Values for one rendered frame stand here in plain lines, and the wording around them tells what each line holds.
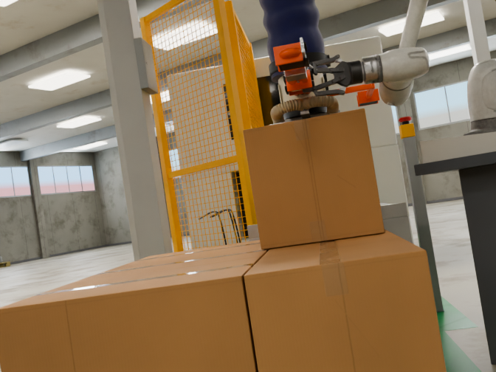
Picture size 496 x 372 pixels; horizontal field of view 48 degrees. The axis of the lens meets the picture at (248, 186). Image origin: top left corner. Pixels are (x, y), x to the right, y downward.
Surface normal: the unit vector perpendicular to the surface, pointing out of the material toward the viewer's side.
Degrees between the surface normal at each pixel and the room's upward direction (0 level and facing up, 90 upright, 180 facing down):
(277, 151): 90
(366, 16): 90
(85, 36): 90
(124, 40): 90
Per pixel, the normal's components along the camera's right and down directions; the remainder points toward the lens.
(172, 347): -0.13, -0.02
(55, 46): -0.50, 0.04
